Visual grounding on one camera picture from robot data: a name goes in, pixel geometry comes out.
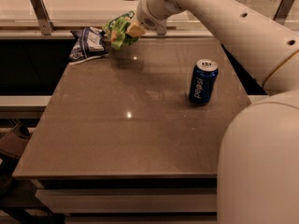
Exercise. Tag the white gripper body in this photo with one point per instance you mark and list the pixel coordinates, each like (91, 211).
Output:
(146, 20)

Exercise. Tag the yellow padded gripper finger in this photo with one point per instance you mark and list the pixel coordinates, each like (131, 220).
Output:
(135, 29)

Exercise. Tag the green rice chip bag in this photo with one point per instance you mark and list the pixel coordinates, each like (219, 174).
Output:
(116, 31)

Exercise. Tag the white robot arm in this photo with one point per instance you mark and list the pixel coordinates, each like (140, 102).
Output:
(258, 167)

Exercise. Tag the blue chip bag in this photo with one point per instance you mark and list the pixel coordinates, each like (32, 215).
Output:
(89, 45)

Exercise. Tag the blue pepsi can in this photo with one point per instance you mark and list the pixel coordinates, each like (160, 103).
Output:
(204, 75)

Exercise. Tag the grey table drawer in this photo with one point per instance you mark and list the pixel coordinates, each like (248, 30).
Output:
(108, 201)

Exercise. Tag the middle metal rail bracket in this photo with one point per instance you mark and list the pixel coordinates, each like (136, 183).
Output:
(161, 28)

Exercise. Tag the metal rail bracket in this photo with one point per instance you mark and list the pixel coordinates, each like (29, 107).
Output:
(45, 25)
(283, 11)
(161, 28)

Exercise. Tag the left metal rail bracket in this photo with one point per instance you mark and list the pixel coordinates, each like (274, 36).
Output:
(45, 25)

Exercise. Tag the right metal rail bracket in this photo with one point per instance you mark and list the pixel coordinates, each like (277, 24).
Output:
(283, 11)

